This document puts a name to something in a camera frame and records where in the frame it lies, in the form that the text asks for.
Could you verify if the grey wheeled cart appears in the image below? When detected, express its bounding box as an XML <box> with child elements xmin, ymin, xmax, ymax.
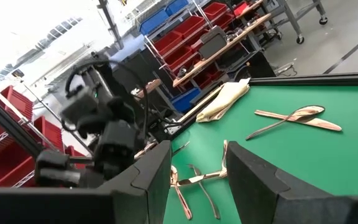
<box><xmin>268</xmin><ymin>0</ymin><xmax>329</xmax><ymax>44</ymax></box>

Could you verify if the white power strip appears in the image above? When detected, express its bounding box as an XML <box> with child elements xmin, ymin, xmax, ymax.
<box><xmin>275</xmin><ymin>62</ymin><xmax>295</xmax><ymax>75</ymax></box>

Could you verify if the black frame post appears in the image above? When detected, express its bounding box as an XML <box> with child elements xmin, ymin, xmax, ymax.
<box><xmin>0</xmin><ymin>86</ymin><xmax>45</xmax><ymax>159</ymax></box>

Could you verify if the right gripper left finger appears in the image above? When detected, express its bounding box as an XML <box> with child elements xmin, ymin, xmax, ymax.
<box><xmin>0</xmin><ymin>139</ymin><xmax>172</xmax><ymax>224</ymax></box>

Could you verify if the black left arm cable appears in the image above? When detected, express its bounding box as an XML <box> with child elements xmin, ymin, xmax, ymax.
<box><xmin>64</xmin><ymin>58</ymin><xmax>150</xmax><ymax>134</ymax></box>

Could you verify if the rose gold fork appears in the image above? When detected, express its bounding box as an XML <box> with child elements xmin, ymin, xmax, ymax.
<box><xmin>187</xmin><ymin>164</ymin><xmax>221</xmax><ymax>220</ymax></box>
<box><xmin>172</xmin><ymin>141</ymin><xmax>191</xmax><ymax>156</ymax></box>
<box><xmin>222</xmin><ymin>139</ymin><xmax>229</xmax><ymax>175</ymax></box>

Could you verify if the black box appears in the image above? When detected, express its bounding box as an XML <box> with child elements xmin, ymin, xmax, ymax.
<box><xmin>247</xmin><ymin>51</ymin><xmax>276</xmax><ymax>78</ymax></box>

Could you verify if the green table mat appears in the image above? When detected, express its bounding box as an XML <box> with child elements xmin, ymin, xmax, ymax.
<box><xmin>163</xmin><ymin>84</ymin><xmax>358</xmax><ymax>224</ymax></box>

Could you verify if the black metal post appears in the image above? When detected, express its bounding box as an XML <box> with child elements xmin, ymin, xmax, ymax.
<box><xmin>97</xmin><ymin>0</ymin><xmax>124</xmax><ymax>50</ymax></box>

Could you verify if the rose gold spoon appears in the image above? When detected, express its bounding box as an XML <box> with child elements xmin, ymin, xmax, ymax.
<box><xmin>246</xmin><ymin>105</ymin><xmax>326</xmax><ymax>141</ymax></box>
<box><xmin>170</xmin><ymin>164</ymin><xmax>193</xmax><ymax>221</ymax></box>

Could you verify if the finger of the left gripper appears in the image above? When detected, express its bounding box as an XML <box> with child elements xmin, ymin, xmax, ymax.
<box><xmin>35</xmin><ymin>151</ymin><xmax>71</xmax><ymax>171</ymax></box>
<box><xmin>35</xmin><ymin>169</ymin><xmax>82</xmax><ymax>189</ymax></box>

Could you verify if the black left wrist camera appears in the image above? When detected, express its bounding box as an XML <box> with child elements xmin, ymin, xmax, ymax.
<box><xmin>61</xmin><ymin>86</ymin><xmax>99</xmax><ymax>125</ymax></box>

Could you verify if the grey equipment box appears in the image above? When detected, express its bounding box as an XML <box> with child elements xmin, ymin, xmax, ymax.
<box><xmin>199</xmin><ymin>26</ymin><xmax>228</xmax><ymax>60</ymax></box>

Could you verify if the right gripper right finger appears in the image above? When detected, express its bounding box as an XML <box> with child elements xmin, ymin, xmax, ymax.
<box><xmin>227</xmin><ymin>140</ymin><xmax>358</xmax><ymax>224</ymax></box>

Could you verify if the blue storage bin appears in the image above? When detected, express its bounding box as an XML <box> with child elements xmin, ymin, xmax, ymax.
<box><xmin>165</xmin><ymin>0</ymin><xmax>190</xmax><ymax>16</ymax></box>
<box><xmin>139</xmin><ymin>7</ymin><xmax>170</xmax><ymax>35</ymax></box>
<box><xmin>170</xmin><ymin>88</ymin><xmax>201</xmax><ymax>113</ymax></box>

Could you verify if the yellow folded cloth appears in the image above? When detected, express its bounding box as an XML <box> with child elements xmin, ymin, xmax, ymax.
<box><xmin>196</xmin><ymin>81</ymin><xmax>250</xmax><ymax>123</ymax></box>

